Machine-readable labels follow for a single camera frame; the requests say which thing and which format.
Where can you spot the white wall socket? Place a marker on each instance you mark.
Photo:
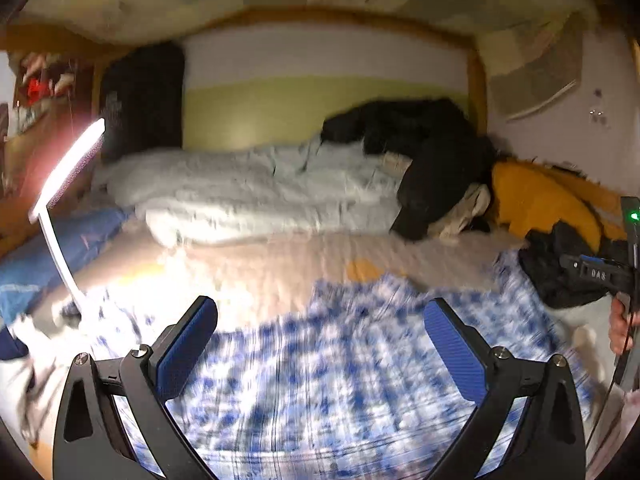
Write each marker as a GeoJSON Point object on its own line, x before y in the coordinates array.
{"type": "Point", "coordinates": [597, 116]}

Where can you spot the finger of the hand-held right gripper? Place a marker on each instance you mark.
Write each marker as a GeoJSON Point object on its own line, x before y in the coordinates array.
{"type": "Point", "coordinates": [594, 260]}
{"type": "Point", "coordinates": [570, 263]}

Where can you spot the cluttered wooden shelf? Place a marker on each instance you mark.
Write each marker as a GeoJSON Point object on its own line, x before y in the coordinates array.
{"type": "Point", "coordinates": [35, 125]}

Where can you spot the black upright cushion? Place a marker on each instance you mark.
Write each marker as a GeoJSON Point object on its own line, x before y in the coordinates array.
{"type": "Point", "coordinates": [145, 100]}

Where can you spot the light grey duvet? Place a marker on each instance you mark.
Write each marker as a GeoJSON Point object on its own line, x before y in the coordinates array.
{"type": "Point", "coordinates": [240, 190]}

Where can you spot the blue plaid shirt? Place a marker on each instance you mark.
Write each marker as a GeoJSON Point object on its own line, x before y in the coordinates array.
{"type": "Point", "coordinates": [325, 360]}

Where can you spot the wooden bed frame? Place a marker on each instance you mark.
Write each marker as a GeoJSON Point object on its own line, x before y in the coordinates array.
{"type": "Point", "coordinates": [477, 90]}

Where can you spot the checkered hanging cloth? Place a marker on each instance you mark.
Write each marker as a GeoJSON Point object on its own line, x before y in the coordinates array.
{"type": "Point", "coordinates": [540, 80]}

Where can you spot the black crumpled garment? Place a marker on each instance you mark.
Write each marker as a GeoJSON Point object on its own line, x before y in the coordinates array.
{"type": "Point", "coordinates": [550, 270]}

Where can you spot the cream garment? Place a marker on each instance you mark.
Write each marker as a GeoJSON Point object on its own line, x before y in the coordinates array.
{"type": "Point", "coordinates": [465, 210]}

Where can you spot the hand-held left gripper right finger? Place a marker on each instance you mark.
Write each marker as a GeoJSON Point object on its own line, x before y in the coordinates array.
{"type": "Point", "coordinates": [455, 355]}

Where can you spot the person's right hand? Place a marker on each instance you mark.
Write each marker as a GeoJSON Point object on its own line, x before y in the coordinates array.
{"type": "Point", "coordinates": [619, 332]}

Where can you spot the black jacket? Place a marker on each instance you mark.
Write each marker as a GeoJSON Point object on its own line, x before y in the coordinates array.
{"type": "Point", "coordinates": [440, 160]}

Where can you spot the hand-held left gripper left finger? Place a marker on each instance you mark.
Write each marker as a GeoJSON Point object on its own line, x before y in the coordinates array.
{"type": "Point", "coordinates": [185, 355]}

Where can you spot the white desk lamp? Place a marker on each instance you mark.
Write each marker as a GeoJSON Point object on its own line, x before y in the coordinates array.
{"type": "Point", "coordinates": [70, 165]}

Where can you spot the white sock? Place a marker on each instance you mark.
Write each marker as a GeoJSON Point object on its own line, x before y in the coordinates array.
{"type": "Point", "coordinates": [585, 335]}

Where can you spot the white and navy garment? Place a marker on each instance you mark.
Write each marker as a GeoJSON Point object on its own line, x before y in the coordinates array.
{"type": "Point", "coordinates": [30, 380]}

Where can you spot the blue pillow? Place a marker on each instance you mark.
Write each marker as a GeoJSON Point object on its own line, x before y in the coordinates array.
{"type": "Point", "coordinates": [45, 260]}

